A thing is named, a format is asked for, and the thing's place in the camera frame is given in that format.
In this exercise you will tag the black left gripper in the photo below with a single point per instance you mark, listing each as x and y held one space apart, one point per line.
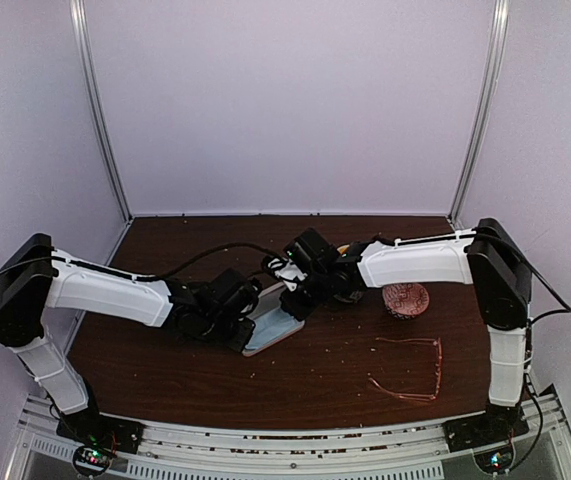
238 341

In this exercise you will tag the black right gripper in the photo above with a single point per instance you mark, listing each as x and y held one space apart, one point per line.
300 311

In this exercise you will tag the pink glasses case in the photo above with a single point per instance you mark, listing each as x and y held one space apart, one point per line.
270 300

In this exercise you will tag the light blue cleaning cloth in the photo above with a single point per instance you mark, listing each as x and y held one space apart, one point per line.
269 328

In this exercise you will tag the rose gold wire glasses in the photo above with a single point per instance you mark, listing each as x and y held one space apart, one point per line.
409 370

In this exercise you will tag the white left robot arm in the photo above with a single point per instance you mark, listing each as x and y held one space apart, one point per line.
38 276

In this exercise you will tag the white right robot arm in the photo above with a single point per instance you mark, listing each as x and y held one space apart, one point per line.
485 257

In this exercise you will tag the white floral mug yellow inside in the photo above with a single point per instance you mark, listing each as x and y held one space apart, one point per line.
351 287

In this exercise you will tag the red patterned ceramic bowl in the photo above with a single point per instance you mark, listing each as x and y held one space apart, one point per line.
405 301

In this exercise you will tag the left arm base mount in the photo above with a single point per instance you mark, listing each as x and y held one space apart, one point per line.
97 452

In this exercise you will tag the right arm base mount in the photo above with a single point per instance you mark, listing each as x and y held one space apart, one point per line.
489 439

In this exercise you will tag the aluminium right corner post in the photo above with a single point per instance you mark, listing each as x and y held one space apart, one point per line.
493 63

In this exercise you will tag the aluminium corner post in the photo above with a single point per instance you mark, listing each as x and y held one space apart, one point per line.
82 38
493 63

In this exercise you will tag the aluminium left corner post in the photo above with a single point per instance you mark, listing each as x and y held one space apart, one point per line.
82 38

